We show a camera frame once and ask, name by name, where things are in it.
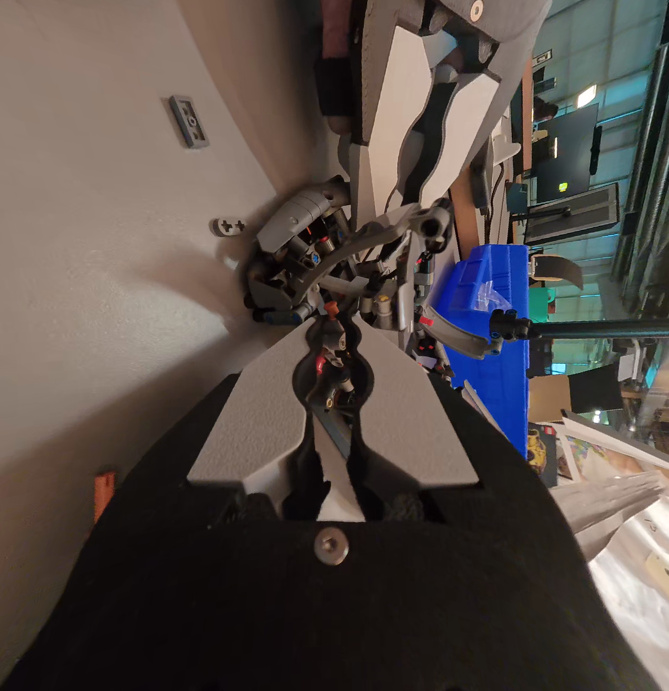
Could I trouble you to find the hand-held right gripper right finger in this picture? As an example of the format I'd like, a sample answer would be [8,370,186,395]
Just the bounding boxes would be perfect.
[348,317,481,518]

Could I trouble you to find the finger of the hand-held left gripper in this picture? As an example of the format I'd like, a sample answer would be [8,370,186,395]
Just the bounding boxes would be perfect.
[402,73,501,208]
[348,25,437,231]

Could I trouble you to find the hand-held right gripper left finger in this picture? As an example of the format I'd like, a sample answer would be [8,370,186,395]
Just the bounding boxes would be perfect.
[186,317,321,518]

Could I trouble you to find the orange lego pin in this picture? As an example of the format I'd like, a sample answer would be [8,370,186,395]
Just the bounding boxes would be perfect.
[94,471,116,521]

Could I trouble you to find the grey lego car model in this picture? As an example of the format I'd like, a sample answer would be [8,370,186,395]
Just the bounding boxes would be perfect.
[243,178,535,460]

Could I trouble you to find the grey lego piece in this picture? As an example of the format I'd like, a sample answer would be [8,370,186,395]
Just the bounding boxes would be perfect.
[168,94,211,149]

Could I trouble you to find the person's left hand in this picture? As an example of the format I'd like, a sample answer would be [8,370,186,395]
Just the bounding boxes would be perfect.
[318,0,364,137]

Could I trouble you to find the white plastic part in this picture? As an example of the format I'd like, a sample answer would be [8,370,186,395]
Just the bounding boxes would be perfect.
[488,127,521,163]

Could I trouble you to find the blue plastic bin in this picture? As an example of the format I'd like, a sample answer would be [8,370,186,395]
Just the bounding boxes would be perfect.
[426,244,530,460]

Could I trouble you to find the black monitor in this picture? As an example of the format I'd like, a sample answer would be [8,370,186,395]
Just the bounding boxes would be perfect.
[531,103,602,191]

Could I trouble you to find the black box yellow print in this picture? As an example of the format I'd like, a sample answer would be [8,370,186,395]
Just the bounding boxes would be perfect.
[528,424,559,489]

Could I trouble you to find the grey rack device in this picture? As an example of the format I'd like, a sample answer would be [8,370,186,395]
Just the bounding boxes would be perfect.
[523,184,621,245]

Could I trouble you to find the clear plastic parts bag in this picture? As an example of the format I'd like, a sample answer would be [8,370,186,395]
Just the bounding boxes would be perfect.
[475,281,510,311]

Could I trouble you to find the green box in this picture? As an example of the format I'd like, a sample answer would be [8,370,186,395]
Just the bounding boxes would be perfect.
[529,286,557,320]

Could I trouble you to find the black pole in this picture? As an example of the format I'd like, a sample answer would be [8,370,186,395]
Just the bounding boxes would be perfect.
[529,319,669,342]

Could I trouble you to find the clear plastic wrap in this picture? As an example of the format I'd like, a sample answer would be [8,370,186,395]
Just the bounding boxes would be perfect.
[585,497,669,691]

